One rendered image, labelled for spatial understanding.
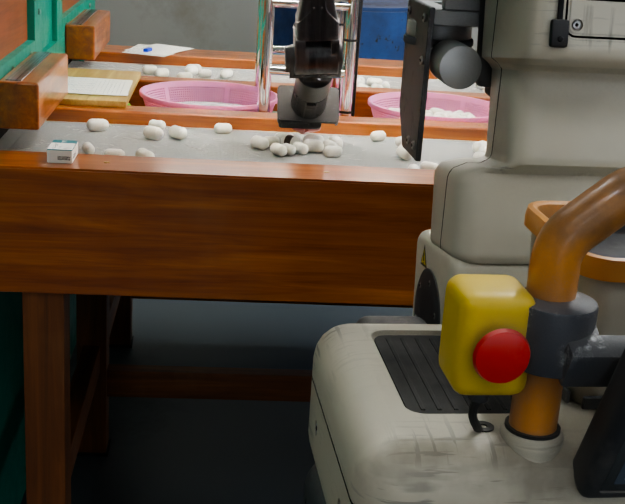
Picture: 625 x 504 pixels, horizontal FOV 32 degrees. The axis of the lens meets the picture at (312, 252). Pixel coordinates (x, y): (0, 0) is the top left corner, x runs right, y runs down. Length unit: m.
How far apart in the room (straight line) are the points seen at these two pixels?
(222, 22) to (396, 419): 3.53
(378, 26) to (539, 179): 2.44
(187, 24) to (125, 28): 0.23
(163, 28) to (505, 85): 3.19
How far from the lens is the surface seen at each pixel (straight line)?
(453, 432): 0.75
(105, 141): 1.83
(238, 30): 4.22
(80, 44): 2.33
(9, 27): 1.83
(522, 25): 1.02
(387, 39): 3.52
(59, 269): 1.59
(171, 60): 2.62
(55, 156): 1.58
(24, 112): 1.67
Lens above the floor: 1.15
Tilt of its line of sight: 18 degrees down
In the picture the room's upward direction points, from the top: 4 degrees clockwise
